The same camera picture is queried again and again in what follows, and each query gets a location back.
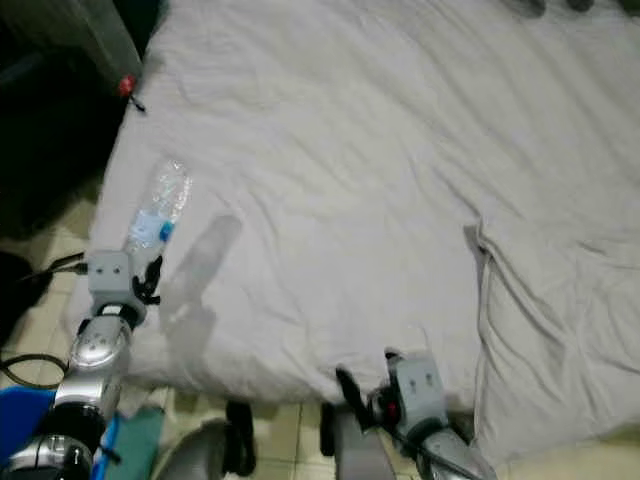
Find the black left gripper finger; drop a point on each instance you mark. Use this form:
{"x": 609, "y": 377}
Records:
{"x": 155, "y": 268}

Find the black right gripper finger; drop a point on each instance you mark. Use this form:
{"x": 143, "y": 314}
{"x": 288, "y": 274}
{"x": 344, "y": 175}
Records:
{"x": 358, "y": 396}
{"x": 394, "y": 368}

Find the clear plastic water bottle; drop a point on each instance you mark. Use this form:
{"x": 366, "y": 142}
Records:
{"x": 160, "y": 205}

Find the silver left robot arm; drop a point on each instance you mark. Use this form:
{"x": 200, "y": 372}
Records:
{"x": 95, "y": 370}

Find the grey robot right leg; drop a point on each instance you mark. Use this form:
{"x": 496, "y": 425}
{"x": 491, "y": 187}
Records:
{"x": 355, "y": 455}

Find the grey robot leg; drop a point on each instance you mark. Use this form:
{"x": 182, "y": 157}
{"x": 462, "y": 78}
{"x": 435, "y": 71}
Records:
{"x": 200, "y": 450}
{"x": 355, "y": 455}

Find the teal cloth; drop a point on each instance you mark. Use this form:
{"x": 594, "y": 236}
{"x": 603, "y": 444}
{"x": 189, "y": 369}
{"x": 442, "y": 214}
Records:
{"x": 138, "y": 435}

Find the grey robot left leg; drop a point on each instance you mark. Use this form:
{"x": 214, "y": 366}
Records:
{"x": 200, "y": 450}

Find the small red cap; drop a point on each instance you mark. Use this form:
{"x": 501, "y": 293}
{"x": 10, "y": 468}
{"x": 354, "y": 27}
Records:
{"x": 126, "y": 84}

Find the blue plastic bin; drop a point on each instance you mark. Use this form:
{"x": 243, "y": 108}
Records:
{"x": 25, "y": 430}

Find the grey slanted panel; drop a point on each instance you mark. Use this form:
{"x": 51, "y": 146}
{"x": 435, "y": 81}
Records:
{"x": 80, "y": 30}

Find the dark round object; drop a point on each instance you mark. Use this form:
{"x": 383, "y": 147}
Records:
{"x": 580, "y": 4}

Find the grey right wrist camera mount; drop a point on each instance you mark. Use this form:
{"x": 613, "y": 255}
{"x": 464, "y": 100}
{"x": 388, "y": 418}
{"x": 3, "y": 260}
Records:
{"x": 422, "y": 388}

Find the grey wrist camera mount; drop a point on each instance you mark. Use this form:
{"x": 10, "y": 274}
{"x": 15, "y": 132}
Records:
{"x": 422, "y": 388}
{"x": 115, "y": 275}

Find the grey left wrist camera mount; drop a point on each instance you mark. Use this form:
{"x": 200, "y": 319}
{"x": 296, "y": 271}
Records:
{"x": 115, "y": 275}

